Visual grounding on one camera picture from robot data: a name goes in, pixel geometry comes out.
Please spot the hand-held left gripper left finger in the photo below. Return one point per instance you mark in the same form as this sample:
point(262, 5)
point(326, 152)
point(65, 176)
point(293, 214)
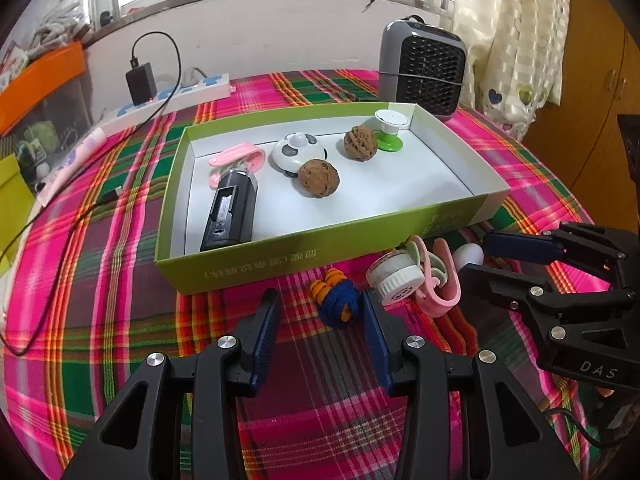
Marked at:
point(265, 330)

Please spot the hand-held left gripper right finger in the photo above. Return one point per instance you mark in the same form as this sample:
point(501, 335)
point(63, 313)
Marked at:
point(375, 341)

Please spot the brown walnut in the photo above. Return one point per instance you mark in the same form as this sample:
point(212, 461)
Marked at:
point(319, 178)
point(360, 143)

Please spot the clear plastic bags pile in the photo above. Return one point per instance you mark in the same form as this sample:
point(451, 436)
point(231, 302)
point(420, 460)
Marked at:
point(60, 15)

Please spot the dark panel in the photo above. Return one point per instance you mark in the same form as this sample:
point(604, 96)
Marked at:
point(630, 155)

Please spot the white black panda toy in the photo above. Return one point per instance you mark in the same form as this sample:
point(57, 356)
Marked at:
point(292, 152)

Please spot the pink plaid blanket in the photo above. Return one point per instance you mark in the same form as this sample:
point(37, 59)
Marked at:
point(125, 285)

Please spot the orange lidded storage bin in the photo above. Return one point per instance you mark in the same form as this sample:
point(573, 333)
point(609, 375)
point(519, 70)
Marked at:
point(40, 75)

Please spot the grey space heater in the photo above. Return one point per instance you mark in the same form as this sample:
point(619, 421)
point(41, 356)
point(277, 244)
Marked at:
point(425, 70)

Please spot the black battery device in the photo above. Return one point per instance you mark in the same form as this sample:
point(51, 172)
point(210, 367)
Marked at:
point(240, 210)

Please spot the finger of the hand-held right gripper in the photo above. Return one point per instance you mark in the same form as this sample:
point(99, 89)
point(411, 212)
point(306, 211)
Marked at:
point(500, 285)
point(520, 248)

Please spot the white blue power strip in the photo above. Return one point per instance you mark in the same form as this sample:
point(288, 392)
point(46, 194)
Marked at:
point(200, 90)

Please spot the blue orange toy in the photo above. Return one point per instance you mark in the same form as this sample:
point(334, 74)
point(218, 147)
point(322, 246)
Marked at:
point(337, 300)

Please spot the wooden cabinet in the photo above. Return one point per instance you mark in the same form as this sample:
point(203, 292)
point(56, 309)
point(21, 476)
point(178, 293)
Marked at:
point(590, 135)

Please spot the white round jar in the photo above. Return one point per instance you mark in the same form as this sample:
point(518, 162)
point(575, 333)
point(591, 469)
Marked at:
point(395, 285)

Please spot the green cardboard box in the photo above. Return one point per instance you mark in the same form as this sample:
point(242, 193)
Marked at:
point(300, 255)

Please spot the pink white tube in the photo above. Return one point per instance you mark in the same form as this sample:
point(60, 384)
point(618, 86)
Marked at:
point(70, 170)

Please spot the pink plastic clip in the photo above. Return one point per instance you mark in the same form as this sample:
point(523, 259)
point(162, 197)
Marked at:
point(440, 300)
point(235, 152)

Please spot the white knob green base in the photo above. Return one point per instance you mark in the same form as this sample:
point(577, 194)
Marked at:
point(392, 119)

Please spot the cream heart print curtain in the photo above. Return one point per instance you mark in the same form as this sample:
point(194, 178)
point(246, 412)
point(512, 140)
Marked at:
point(525, 35)

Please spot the green shoe box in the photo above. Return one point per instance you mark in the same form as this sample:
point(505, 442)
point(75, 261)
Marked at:
point(10, 195)

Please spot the black charger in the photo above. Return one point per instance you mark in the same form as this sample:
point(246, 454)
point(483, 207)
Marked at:
point(141, 82)

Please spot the colourful paper packets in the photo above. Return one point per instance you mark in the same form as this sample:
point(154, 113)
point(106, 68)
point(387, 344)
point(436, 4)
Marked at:
point(12, 65)

